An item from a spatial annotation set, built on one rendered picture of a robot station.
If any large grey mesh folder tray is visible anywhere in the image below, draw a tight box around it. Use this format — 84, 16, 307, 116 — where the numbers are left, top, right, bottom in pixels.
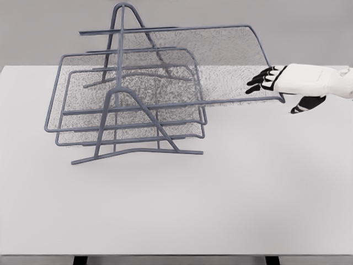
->
62, 24, 286, 116

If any grey wire tray rack frame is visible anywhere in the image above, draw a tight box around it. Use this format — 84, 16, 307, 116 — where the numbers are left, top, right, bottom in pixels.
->
71, 2, 205, 166

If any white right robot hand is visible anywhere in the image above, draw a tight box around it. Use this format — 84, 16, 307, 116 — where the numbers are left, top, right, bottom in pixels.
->
245, 63, 336, 115

